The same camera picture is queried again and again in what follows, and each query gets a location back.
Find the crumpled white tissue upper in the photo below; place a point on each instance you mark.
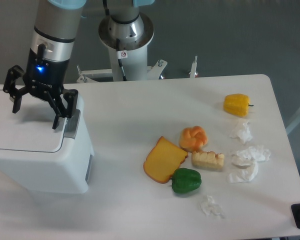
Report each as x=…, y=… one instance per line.
x=242, y=131

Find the green toy bell pepper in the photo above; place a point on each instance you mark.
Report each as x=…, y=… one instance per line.
x=185, y=180

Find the orange knotted toy bun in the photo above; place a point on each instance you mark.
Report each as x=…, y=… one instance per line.
x=193, y=138

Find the white post with red base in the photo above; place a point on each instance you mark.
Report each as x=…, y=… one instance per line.
x=193, y=73

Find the small crumpled white tissue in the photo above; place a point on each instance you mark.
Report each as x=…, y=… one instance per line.
x=209, y=206

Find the yellow toy bell pepper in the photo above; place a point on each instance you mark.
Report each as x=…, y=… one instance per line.
x=237, y=104

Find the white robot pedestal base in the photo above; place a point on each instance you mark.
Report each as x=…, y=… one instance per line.
x=127, y=45

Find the toy bread slice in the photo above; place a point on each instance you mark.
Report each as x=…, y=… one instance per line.
x=163, y=160

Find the crumpled white tissue middle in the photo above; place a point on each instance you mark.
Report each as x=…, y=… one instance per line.
x=257, y=153

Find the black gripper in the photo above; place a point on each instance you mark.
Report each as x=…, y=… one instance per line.
x=43, y=80

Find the white trash can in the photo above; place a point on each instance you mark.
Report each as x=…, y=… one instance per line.
x=39, y=157

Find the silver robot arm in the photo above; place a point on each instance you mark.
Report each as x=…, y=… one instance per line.
x=57, y=22

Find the pale toy bread loaf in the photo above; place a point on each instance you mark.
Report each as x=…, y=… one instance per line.
x=207, y=160

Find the crumpled white tissue lower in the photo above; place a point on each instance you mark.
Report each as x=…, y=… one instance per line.
x=246, y=170

